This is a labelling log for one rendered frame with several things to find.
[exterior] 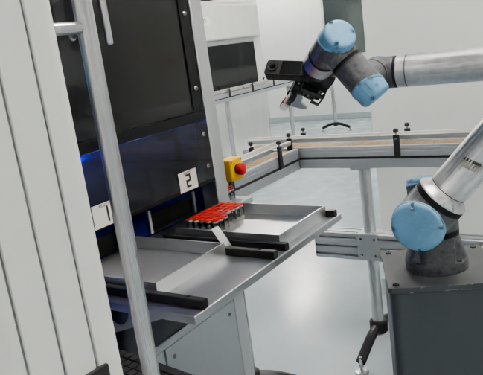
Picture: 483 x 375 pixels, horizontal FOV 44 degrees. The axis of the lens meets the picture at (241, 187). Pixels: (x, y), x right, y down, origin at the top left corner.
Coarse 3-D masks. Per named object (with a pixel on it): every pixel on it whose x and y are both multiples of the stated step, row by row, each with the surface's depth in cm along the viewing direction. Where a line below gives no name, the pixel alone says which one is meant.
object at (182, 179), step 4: (192, 168) 181; (184, 172) 178; (188, 172) 180; (192, 172) 181; (180, 176) 177; (184, 176) 178; (188, 176) 180; (192, 176) 181; (196, 176) 183; (180, 180) 177; (184, 180) 178; (192, 180) 181; (196, 180) 183; (180, 184) 177; (184, 184) 178; (188, 184) 180; (192, 184) 181; (196, 184) 183; (180, 188) 177; (184, 188) 178; (188, 188) 180; (192, 188) 181; (184, 192) 178
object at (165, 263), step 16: (144, 240) 166; (160, 240) 163; (176, 240) 159; (192, 240) 156; (112, 256) 164; (144, 256) 160; (160, 256) 158; (176, 256) 156; (192, 256) 154; (208, 256) 146; (224, 256) 151; (112, 272) 151; (144, 272) 147; (160, 272) 146; (176, 272) 136; (192, 272) 141; (144, 288) 133; (160, 288) 131
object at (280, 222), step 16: (256, 208) 185; (272, 208) 181; (288, 208) 178; (304, 208) 175; (320, 208) 169; (240, 224) 177; (256, 224) 174; (272, 224) 172; (288, 224) 170; (304, 224) 162; (272, 240) 152; (288, 240) 155
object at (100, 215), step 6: (102, 204) 152; (108, 204) 153; (96, 210) 150; (102, 210) 152; (96, 216) 150; (102, 216) 152; (96, 222) 150; (102, 222) 152; (108, 222) 153; (96, 228) 150
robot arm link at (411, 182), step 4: (416, 176) 148; (420, 176) 148; (424, 176) 147; (428, 176) 146; (408, 180) 145; (412, 180) 143; (416, 180) 142; (408, 184) 145; (412, 184) 143; (416, 184) 142; (408, 188) 146; (412, 188) 144; (408, 192) 146; (456, 224) 144; (452, 228) 144; (456, 228) 144; (448, 232) 143
